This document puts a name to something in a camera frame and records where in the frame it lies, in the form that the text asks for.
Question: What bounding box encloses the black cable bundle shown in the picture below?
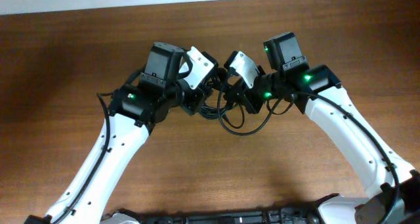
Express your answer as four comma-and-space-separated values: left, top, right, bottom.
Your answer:
196, 69, 245, 129

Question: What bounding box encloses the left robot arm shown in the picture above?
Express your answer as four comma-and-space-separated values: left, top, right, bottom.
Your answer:
26, 42, 217, 223

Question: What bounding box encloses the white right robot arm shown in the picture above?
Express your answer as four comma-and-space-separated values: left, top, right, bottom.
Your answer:
219, 32, 419, 223

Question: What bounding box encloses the black left camera cable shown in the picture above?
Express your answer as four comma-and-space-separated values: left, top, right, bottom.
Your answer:
49, 92, 112, 224

